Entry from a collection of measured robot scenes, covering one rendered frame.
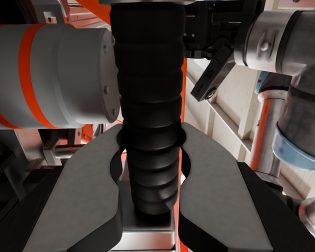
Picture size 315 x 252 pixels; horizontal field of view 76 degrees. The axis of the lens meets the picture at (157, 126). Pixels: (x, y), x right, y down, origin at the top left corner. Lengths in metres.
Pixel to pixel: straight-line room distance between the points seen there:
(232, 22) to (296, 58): 0.10
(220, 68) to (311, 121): 0.14
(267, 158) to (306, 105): 0.38
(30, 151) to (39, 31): 0.20
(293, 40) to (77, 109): 0.26
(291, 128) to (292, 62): 0.08
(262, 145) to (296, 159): 0.35
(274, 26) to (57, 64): 0.25
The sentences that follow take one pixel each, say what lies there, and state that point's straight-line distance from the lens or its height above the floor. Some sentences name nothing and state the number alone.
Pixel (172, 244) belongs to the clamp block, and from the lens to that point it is 0.17.
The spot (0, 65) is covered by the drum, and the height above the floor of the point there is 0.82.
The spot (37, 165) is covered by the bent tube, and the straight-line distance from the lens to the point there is 0.39.
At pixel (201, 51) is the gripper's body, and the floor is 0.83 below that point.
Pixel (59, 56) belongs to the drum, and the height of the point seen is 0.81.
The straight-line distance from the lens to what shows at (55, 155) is 0.42.
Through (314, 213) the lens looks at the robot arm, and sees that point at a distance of 0.58.
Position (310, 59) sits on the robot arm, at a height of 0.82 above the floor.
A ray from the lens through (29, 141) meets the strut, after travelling 0.39.
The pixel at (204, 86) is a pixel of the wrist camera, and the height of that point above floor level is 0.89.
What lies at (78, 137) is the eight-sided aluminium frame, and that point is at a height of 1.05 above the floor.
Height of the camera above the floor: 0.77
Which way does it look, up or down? 30 degrees up
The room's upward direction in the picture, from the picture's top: 179 degrees clockwise
